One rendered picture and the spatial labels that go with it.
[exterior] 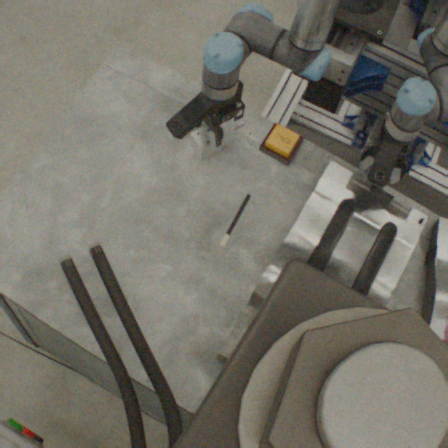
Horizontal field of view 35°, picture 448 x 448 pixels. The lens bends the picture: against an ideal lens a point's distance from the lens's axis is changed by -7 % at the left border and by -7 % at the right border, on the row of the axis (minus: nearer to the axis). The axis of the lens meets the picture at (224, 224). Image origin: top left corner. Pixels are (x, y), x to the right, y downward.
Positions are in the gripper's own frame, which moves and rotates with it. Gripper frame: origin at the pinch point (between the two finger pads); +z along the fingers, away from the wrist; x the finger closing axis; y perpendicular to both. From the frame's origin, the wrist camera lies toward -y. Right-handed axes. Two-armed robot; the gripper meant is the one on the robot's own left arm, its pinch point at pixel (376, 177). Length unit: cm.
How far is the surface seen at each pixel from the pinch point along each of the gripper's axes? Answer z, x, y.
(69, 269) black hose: 1, 55, -48
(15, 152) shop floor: 84, 117, 6
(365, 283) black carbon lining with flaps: -3.8, -4.8, -27.5
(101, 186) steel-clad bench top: 4, 58, -26
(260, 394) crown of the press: -117, 13, -81
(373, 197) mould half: -4.4, -0.3, -7.8
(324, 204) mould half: -4.1, 9.5, -14.0
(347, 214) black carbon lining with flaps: -3.7, 4.0, -13.9
